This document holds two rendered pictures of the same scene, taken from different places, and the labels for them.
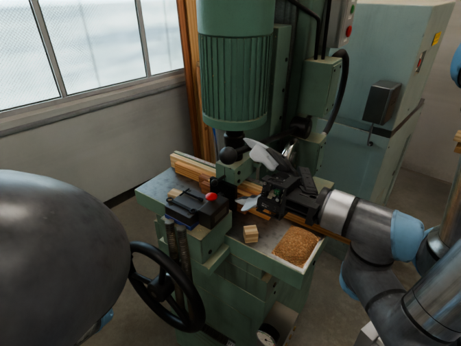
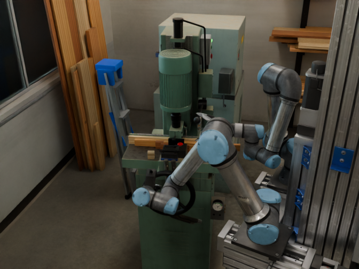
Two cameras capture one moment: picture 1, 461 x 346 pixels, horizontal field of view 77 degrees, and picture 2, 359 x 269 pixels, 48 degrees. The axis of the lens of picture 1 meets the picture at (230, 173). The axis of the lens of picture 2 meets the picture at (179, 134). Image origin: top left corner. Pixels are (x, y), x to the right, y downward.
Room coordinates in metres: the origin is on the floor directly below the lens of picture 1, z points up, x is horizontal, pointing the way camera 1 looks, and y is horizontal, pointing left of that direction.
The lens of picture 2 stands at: (-1.10, 0.91, 2.09)
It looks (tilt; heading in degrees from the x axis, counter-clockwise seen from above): 28 degrees down; 333
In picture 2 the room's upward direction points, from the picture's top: 1 degrees counter-clockwise
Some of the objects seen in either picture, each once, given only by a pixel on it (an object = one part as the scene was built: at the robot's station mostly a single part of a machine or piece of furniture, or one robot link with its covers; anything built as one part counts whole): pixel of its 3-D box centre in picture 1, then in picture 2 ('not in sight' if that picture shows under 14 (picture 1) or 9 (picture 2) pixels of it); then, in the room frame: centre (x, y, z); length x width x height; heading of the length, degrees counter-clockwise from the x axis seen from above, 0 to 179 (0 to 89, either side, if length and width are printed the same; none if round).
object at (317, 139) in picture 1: (306, 152); (205, 116); (0.81, -0.25, 1.02); 0.09 x 0.07 x 0.12; 55
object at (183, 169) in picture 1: (250, 195); (186, 144); (0.72, -0.06, 0.92); 0.62 x 0.02 x 0.04; 55
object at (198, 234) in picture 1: (197, 226); (173, 162); (0.59, 0.09, 0.92); 0.15 x 0.13 x 0.09; 55
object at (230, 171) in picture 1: (238, 167); (177, 132); (0.77, -0.02, 0.99); 0.14 x 0.07 x 0.09; 145
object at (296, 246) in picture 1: (297, 241); not in sight; (0.53, -0.17, 0.91); 0.12 x 0.09 x 0.03; 145
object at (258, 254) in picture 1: (216, 221); (175, 160); (0.66, 0.04, 0.87); 0.61 x 0.30 x 0.06; 55
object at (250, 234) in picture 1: (250, 233); not in sight; (0.56, -0.05, 0.92); 0.03 x 0.03 x 0.03; 9
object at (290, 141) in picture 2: not in sight; (295, 152); (0.26, -0.48, 0.98); 0.13 x 0.12 x 0.14; 7
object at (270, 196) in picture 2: not in sight; (266, 205); (-0.02, -0.06, 0.98); 0.13 x 0.12 x 0.14; 138
